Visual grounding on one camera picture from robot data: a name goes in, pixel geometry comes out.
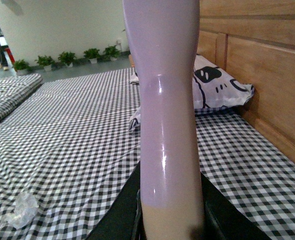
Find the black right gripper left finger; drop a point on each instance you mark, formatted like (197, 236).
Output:
(124, 220)

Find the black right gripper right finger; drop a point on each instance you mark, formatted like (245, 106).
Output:
(222, 220)

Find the beige hand brush black bristles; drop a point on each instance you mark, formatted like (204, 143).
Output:
(163, 38)

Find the crumpled clear plastic trash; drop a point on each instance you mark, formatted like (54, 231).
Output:
(25, 209)

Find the black white checkered bed sheet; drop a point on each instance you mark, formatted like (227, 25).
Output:
(69, 145)

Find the white cartoon print pillow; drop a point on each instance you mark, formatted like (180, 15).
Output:
(212, 87)

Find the potted green plant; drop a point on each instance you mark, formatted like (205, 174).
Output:
(67, 58)
(21, 67)
(111, 53)
(46, 62)
(92, 54)

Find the folded checkered blanket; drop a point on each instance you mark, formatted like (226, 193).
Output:
(15, 89)

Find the wooden headboard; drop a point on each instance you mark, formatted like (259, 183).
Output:
(254, 41)

